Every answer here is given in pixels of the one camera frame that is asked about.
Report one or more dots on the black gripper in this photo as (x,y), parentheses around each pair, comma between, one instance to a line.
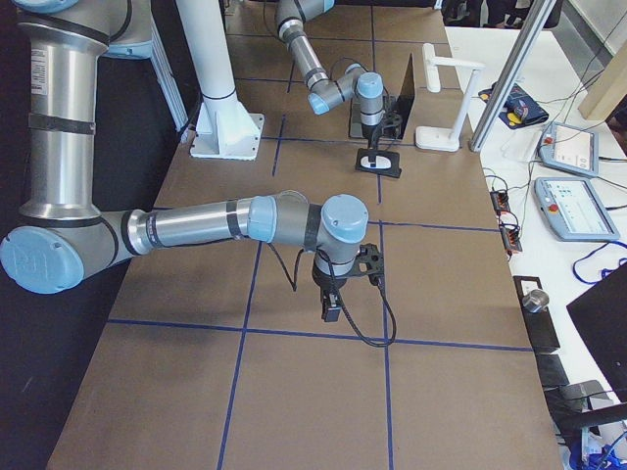
(370,133)
(322,282)

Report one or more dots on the white computer mouse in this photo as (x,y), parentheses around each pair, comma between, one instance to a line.
(376,162)

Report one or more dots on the dark grey mouse pad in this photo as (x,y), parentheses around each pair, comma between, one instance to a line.
(394,172)

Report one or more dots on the dark grey laptop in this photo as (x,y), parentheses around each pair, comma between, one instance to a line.
(406,96)

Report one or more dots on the white desk lamp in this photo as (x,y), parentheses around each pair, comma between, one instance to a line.
(445,137)

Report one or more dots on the space themed blue booklet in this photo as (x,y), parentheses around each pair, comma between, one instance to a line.
(521,110)

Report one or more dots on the far teach pendant tablet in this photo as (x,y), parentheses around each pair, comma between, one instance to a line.
(569,148)

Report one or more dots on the teach pendant tablet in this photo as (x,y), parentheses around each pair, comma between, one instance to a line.
(573,210)
(569,148)

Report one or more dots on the silver metal cylinder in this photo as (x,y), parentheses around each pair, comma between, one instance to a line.
(535,300)

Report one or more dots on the near teach pendant tablet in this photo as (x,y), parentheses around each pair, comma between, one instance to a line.
(573,210)

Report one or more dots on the white pedestal column mount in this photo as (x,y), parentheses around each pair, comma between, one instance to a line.
(224,129)

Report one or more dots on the aluminium frame post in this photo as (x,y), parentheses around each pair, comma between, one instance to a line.
(527,36)

